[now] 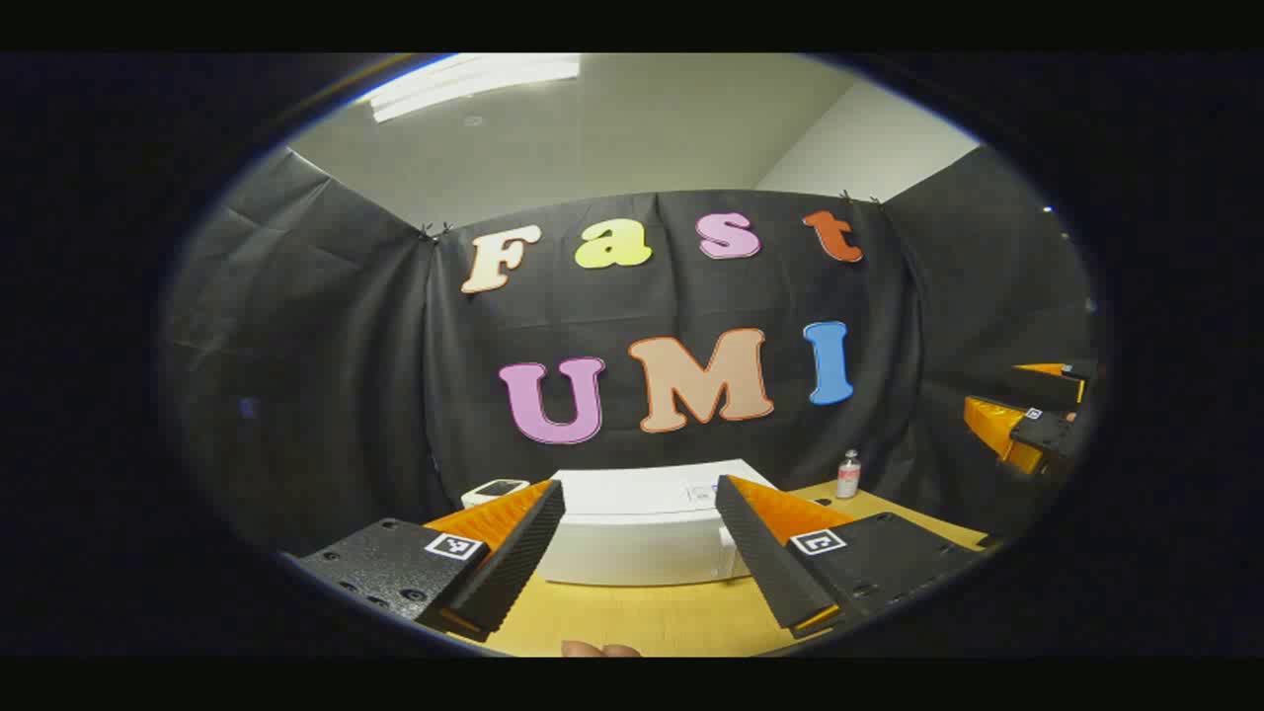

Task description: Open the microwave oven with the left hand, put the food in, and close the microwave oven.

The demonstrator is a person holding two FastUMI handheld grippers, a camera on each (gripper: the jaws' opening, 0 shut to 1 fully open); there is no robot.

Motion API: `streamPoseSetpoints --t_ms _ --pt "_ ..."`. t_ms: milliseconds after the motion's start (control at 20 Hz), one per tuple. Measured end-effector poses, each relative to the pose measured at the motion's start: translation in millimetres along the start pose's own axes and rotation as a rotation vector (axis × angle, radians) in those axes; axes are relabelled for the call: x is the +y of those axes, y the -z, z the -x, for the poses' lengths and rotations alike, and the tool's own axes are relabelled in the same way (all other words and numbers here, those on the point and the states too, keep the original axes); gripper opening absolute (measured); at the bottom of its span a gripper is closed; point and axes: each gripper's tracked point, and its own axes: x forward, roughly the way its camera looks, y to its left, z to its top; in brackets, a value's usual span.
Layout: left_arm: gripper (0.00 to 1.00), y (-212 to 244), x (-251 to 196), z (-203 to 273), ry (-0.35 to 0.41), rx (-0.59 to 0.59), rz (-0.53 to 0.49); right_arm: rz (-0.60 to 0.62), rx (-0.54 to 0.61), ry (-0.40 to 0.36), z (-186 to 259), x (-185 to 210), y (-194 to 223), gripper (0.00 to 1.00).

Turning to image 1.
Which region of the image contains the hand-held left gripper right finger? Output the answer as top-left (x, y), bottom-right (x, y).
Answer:
top-left (715, 474), bottom-right (998, 639)

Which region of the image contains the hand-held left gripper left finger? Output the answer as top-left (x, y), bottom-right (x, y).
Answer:
top-left (281, 480), bottom-right (567, 644)

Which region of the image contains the white microwave oven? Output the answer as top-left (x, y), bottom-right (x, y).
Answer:
top-left (538, 458), bottom-right (781, 588)

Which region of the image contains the white toaster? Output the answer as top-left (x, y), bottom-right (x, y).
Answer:
top-left (461, 478), bottom-right (532, 511)

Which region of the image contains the black backdrop cloth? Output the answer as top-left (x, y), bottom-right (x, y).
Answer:
top-left (163, 146), bottom-right (1102, 554)

